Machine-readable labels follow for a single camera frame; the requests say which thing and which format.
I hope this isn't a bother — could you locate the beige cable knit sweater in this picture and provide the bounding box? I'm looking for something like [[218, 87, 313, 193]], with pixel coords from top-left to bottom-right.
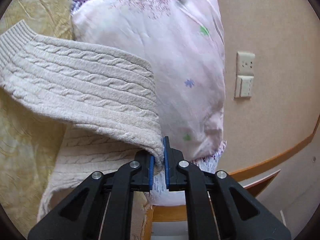
[[1, 21, 164, 219]]

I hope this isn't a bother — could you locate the white lavender lower pillow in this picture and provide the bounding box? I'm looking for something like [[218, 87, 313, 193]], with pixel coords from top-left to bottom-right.
[[71, 0, 227, 207]]

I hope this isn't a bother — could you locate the yellow patterned bed sheet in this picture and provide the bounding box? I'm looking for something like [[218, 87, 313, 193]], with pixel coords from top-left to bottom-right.
[[1, 0, 72, 239]]

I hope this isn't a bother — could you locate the pink floral upper pillow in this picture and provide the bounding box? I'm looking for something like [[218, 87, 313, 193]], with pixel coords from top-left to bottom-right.
[[71, 0, 226, 160]]

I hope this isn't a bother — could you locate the wooden bed headboard frame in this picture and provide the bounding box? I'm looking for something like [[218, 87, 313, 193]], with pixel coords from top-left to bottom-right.
[[142, 125, 319, 239]]

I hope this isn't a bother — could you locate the beige wall light switch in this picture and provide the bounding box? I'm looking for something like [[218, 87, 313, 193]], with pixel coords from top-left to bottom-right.
[[234, 75, 254, 98]]

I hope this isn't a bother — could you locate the beige wall power socket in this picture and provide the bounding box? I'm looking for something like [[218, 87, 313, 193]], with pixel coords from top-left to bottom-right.
[[236, 51, 255, 76]]

